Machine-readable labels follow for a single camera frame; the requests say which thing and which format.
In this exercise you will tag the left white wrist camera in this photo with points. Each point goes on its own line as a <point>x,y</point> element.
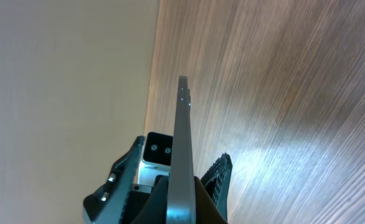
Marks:
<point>156,158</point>

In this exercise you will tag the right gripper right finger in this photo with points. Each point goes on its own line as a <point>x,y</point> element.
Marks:
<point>206,211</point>

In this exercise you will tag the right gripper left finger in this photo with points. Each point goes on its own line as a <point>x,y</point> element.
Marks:
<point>154,210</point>

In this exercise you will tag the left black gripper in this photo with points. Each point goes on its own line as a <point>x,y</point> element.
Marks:
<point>116,201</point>

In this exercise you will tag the turquoise screen Galaxy smartphone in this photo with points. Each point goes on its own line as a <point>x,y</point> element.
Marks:
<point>181,204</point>

